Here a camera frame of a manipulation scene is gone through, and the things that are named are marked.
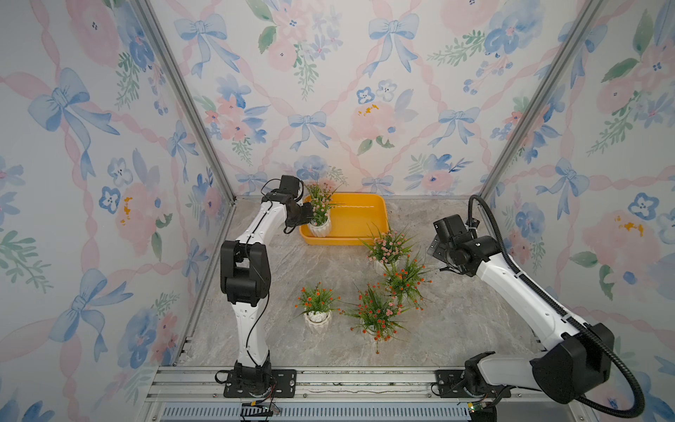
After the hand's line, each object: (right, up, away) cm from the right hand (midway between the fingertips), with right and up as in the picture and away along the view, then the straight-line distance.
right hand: (442, 240), depth 84 cm
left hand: (-43, +8, +14) cm, 46 cm away
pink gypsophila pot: (-39, +14, +8) cm, 42 cm away
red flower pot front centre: (-23, -20, -12) cm, 32 cm away
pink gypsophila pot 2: (-17, -2, +2) cm, 18 cm away
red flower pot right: (-13, -13, -3) cm, 19 cm away
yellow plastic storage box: (-24, +8, +34) cm, 42 cm away
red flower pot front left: (-39, -17, -10) cm, 44 cm away
